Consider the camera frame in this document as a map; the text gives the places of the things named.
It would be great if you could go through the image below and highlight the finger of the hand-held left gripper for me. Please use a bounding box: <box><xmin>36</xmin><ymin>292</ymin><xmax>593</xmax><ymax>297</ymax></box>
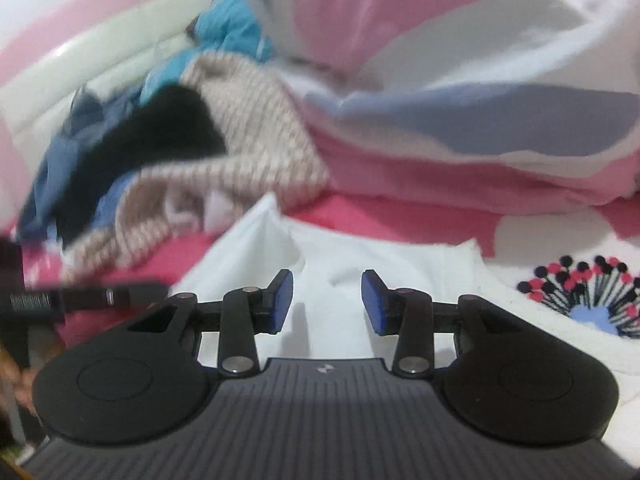
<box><xmin>62</xmin><ymin>282</ymin><xmax>171</xmax><ymax>308</ymax></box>

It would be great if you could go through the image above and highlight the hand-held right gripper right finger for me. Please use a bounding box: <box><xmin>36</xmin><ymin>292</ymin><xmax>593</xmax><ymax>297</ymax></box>
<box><xmin>361</xmin><ymin>269</ymin><xmax>531</xmax><ymax>378</ymax></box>

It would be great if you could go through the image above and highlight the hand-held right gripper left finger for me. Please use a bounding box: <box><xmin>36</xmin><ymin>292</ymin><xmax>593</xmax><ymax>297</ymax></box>
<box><xmin>120</xmin><ymin>269</ymin><xmax>295</xmax><ymax>377</ymax></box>

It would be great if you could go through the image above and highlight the white shirt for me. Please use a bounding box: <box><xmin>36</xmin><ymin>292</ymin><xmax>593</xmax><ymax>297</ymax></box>
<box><xmin>184</xmin><ymin>191</ymin><xmax>503</xmax><ymax>363</ymax></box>

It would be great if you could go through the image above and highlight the pile of unfolded clothes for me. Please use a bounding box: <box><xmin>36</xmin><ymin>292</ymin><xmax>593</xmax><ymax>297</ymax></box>
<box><xmin>64</xmin><ymin>54</ymin><xmax>330</xmax><ymax>282</ymax></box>

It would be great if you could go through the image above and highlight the blue denim garment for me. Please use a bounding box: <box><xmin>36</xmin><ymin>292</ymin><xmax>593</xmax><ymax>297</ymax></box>
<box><xmin>19</xmin><ymin>89</ymin><xmax>147</xmax><ymax>242</ymax></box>

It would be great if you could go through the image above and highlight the black garment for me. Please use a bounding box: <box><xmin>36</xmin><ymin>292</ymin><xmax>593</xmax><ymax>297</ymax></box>
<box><xmin>54</xmin><ymin>84</ymin><xmax>227</xmax><ymax>247</ymax></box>

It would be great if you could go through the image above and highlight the pink flower print blanket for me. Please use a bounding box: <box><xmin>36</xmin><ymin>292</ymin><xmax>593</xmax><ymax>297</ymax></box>
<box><xmin>0</xmin><ymin>192</ymin><xmax>640</xmax><ymax>461</ymax></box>

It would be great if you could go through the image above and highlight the cream padded headboard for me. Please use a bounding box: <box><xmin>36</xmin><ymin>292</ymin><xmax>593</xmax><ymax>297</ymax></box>
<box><xmin>0</xmin><ymin>0</ymin><xmax>232</xmax><ymax>137</ymax></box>

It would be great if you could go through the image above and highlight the pink floral quilt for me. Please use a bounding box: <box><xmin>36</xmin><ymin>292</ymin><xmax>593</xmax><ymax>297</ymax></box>
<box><xmin>234</xmin><ymin>0</ymin><xmax>640</xmax><ymax>207</ymax></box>

